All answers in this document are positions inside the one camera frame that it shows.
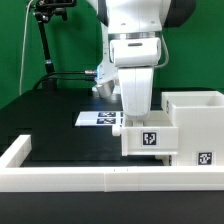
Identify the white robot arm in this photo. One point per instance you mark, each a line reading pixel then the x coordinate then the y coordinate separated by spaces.
pixel 133 45

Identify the white drawer box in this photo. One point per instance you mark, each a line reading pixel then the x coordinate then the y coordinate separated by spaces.
pixel 155 136
pixel 167 160

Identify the white front drawer box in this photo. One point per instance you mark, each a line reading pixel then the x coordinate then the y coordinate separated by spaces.
pixel 167 160

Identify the white marker tag plate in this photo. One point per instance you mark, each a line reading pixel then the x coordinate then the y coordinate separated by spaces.
pixel 99 118

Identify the white U-shaped border fence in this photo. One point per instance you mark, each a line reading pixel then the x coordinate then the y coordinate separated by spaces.
pixel 15 178

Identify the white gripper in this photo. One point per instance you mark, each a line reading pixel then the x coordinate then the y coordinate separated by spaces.
pixel 136 91

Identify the white drawer cabinet frame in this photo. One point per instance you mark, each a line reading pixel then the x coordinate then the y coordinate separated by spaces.
pixel 199 117

